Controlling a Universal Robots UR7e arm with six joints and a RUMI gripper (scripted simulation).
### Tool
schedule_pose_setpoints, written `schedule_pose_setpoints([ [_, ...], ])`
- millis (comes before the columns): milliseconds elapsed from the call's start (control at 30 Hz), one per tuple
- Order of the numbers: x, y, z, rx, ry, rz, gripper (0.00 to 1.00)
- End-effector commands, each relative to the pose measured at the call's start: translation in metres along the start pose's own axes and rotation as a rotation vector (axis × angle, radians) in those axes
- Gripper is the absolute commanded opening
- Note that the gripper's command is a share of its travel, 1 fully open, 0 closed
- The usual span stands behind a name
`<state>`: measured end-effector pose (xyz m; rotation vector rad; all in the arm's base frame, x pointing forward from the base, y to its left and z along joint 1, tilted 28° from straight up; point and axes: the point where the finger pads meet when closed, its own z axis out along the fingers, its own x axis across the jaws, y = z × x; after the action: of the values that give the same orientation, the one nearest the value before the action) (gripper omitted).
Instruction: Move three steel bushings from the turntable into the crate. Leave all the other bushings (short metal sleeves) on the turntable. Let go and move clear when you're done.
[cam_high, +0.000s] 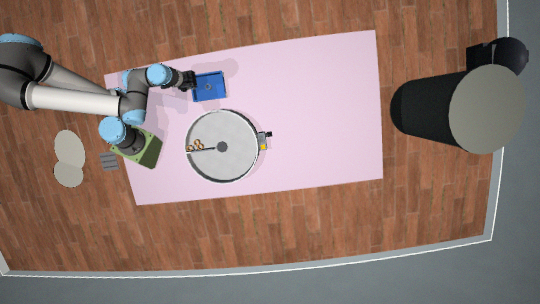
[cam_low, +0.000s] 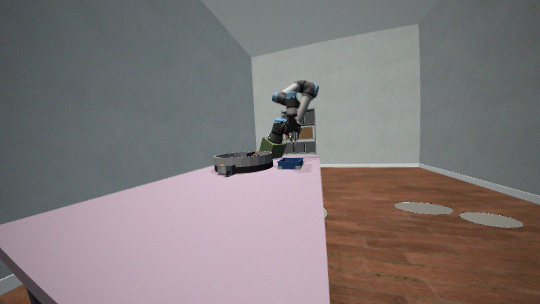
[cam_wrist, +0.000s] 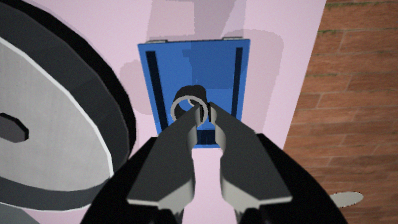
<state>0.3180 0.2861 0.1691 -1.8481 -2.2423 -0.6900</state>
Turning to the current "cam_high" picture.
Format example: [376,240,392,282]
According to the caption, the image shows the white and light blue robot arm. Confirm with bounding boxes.
[0,33,183,156]

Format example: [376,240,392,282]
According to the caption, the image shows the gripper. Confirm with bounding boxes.
[177,70,198,92]

